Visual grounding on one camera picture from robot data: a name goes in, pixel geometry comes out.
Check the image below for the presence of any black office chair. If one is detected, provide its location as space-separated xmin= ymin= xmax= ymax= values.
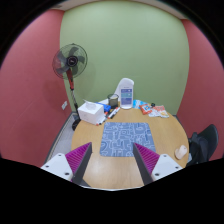
xmin=187 ymin=124 xmax=218 ymax=167

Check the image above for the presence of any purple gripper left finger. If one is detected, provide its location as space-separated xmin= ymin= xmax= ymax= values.
xmin=65 ymin=142 xmax=92 ymax=186

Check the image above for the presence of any white snack packet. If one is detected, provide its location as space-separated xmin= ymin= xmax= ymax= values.
xmin=148 ymin=106 xmax=169 ymax=118

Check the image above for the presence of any dark glass cup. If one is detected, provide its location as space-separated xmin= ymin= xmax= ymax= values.
xmin=108 ymin=94 xmax=119 ymax=109

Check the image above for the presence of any orange snack packet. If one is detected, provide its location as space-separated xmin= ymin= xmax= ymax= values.
xmin=140 ymin=104 xmax=152 ymax=115

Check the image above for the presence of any black standing fan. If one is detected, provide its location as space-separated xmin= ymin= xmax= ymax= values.
xmin=52 ymin=43 xmax=88 ymax=130

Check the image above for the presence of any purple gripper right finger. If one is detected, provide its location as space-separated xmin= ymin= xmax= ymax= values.
xmin=133 ymin=143 xmax=160 ymax=185

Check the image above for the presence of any white tissue box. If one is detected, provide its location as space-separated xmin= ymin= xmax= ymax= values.
xmin=78 ymin=101 xmax=104 ymax=125

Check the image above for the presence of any blue plastic object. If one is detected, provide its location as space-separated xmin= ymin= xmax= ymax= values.
xmin=97 ymin=102 xmax=111 ymax=112

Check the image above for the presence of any black red marker pen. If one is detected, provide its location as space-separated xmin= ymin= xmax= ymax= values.
xmin=108 ymin=107 xmax=120 ymax=119

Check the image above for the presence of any light blue packet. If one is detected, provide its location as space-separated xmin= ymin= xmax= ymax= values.
xmin=133 ymin=100 xmax=147 ymax=109

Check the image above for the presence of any blue patterned mouse pad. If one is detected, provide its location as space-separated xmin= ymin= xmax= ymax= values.
xmin=100 ymin=122 xmax=155 ymax=157

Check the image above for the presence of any white wall socket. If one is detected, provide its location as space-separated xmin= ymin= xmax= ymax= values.
xmin=61 ymin=101 xmax=68 ymax=110

